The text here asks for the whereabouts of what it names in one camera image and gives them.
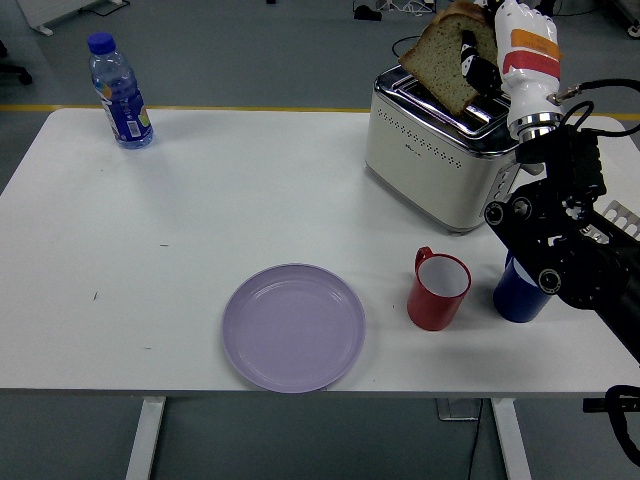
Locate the black office chair base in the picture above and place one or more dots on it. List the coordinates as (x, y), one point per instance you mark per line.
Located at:
(17, 72)

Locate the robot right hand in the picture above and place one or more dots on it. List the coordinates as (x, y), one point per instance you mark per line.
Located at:
(527, 75)

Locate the black power adapter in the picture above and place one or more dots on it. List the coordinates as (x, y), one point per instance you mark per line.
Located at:
(367, 13)

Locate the blue-capped plastic water bottle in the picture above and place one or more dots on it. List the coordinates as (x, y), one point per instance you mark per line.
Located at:
(122, 110)

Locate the red mug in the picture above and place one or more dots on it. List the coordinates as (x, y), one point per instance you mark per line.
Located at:
(430, 310)

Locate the grey toaster lever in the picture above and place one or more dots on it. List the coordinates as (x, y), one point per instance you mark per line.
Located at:
(535, 170)

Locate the white furniture base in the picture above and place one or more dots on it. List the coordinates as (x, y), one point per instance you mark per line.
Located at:
(50, 12)

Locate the white table leg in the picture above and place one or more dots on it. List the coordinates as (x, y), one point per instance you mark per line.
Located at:
(145, 440)
(511, 440)

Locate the slice of bread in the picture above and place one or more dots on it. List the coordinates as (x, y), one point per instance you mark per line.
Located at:
(440, 65)

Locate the clear bracket under table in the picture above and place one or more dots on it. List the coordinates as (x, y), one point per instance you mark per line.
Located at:
(452, 411)

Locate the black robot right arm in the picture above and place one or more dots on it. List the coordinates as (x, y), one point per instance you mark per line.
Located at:
(575, 250)

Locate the purple round plate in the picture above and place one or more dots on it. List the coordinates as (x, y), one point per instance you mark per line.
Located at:
(292, 330)

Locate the cream and chrome toaster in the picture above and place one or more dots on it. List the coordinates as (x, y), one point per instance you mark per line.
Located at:
(425, 165)

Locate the black table control panel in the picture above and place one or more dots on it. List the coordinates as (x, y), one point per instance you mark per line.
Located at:
(595, 405)

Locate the metal toast rack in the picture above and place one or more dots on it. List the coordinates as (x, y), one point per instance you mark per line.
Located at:
(622, 212)

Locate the blue mug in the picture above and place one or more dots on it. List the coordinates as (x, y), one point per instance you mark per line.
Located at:
(515, 300)

